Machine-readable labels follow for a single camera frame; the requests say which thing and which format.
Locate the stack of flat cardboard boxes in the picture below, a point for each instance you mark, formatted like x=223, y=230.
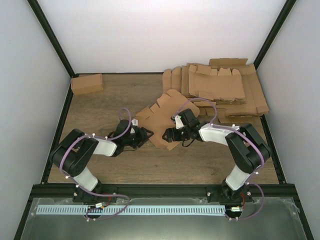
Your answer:
x=226, y=87

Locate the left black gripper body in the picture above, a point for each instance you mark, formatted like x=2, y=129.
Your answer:
x=134, y=140

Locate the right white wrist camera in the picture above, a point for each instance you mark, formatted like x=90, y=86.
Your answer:
x=178, y=122

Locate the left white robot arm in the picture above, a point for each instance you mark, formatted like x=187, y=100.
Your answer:
x=76, y=149

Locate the folded brown cardboard box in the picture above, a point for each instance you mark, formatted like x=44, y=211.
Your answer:
x=87, y=84

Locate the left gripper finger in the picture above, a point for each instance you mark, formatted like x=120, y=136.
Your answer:
x=141, y=141
x=147, y=133

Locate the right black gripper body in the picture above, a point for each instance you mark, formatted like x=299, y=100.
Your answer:
x=181, y=136

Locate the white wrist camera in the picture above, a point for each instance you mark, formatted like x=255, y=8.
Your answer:
x=135, y=122
x=178, y=122

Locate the black aluminium frame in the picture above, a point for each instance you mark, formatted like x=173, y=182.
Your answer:
x=46, y=189

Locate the light blue slotted cable duct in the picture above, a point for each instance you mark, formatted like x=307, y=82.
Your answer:
x=134, y=210

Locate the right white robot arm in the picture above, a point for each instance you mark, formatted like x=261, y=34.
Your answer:
x=247, y=147

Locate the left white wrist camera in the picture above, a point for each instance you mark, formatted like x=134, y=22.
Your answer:
x=135, y=122

